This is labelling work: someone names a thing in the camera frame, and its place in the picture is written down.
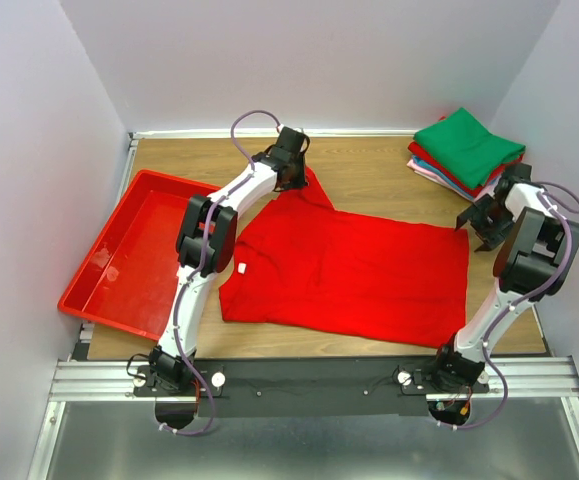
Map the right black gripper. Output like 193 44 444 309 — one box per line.
455 194 513 253

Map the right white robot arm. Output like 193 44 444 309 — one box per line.
428 163 579 392

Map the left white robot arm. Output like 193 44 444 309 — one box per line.
133 125 310 396

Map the pink folded t shirt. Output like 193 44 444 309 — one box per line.
407 155 500 203

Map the blue folded t shirt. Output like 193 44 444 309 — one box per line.
411 155 477 200

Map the red plastic tray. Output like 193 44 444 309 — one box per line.
58 170 218 340

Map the aluminium frame rail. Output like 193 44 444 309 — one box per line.
27 322 579 480

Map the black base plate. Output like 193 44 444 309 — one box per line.
133 355 490 431

